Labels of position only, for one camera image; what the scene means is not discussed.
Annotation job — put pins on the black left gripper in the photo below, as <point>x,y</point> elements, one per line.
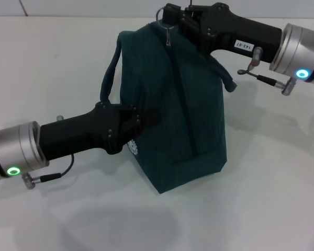
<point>81,136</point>

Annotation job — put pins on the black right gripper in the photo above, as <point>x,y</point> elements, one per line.
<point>238,28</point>

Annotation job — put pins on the dark teal insulated lunch bag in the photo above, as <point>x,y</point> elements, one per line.
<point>185,117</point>

